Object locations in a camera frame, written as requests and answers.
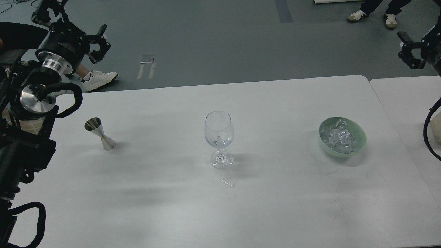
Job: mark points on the checked beige cushion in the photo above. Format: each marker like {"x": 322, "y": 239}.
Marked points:
{"x": 32, "y": 126}

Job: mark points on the green bowl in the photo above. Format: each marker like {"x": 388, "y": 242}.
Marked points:
{"x": 354, "y": 127}

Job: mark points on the clear wine glass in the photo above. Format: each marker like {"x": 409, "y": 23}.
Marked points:
{"x": 219, "y": 133}

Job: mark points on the ice cubes pile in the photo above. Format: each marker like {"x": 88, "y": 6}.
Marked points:
{"x": 337, "y": 136}

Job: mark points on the steel double jigger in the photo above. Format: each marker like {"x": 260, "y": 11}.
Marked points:
{"x": 94, "y": 125}

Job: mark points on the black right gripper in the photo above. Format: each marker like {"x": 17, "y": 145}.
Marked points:
{"x": 430, "y": 46}

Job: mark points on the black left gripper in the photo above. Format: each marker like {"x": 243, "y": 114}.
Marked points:
{"x": 65, "y": 45}

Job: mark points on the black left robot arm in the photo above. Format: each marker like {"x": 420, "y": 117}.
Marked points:
{"x": 34, "y": 96}

